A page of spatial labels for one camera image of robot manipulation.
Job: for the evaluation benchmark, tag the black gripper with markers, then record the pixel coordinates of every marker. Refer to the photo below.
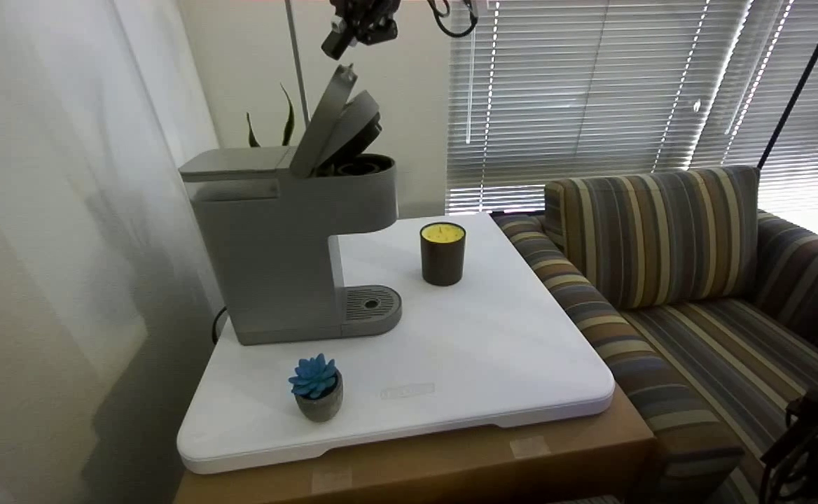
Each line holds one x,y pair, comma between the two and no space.
359,21

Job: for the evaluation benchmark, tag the window blinds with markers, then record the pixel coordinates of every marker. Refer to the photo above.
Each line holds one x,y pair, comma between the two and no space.
588,88

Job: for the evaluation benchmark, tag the black stand pole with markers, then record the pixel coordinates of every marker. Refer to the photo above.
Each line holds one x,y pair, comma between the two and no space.
787,106

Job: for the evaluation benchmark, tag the white table board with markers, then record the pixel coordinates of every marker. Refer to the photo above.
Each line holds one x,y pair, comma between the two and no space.
486,350

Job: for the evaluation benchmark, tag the grey coffee maker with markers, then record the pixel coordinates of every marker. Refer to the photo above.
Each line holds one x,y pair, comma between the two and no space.
269,221

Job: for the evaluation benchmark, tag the dark candle jar yellow wax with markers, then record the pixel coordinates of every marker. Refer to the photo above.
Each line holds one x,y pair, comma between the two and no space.
440,252

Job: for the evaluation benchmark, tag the striped sofa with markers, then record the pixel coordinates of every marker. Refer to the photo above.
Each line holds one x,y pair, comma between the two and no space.
699,299

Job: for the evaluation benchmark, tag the small blue succulent grey pot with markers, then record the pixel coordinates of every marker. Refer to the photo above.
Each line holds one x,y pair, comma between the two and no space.
318,386

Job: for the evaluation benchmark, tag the brown cardboard box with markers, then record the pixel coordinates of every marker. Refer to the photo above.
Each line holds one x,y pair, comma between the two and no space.
605,453

